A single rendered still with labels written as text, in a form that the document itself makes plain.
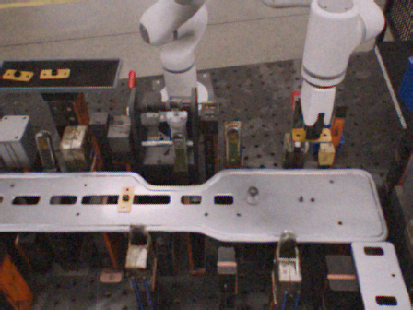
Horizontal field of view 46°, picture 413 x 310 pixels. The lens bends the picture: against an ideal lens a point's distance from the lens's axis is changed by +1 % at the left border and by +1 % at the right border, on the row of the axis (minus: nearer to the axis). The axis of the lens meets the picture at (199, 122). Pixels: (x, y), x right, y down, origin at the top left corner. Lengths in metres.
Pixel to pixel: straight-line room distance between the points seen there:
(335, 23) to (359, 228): 0.59
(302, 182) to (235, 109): 0.69
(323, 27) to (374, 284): 0.62
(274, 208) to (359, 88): 0.96
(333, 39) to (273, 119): 1.06
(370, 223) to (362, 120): 0.74
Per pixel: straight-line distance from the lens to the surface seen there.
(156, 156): 1.45
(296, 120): 1.28
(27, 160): 1.46
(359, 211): 1.32
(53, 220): 1.33
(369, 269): 1.24
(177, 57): 1.65
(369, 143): 1.89
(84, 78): 1.45
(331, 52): 0.91
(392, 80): 1.65
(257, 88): 2.05
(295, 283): 1.14
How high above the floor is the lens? 2.06
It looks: 46 degrees down
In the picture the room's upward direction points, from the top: 4 degrees counter-clockwise
